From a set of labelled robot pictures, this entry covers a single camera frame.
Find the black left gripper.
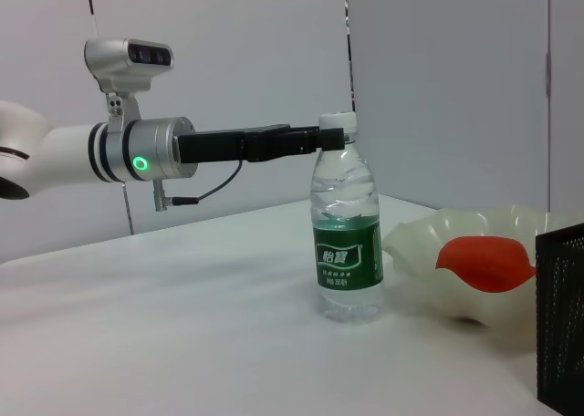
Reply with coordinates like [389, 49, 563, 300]
[177, 123, 346, 164]

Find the clear green-label water bottle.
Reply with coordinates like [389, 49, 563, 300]
[309, 111, 384, 325]

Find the orange plush fruit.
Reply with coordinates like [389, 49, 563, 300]
[434, 235, 537, 295]

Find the pale green wavy fruit plate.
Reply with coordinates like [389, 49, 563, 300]
[381, 204, 584, 330]

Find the black mesh pen holder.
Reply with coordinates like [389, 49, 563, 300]
[533, 223, 584, 416]

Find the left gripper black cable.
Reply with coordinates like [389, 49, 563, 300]
[152, 160, 245, 213]

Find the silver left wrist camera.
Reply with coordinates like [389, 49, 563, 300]
[84, 37, 174, 132]

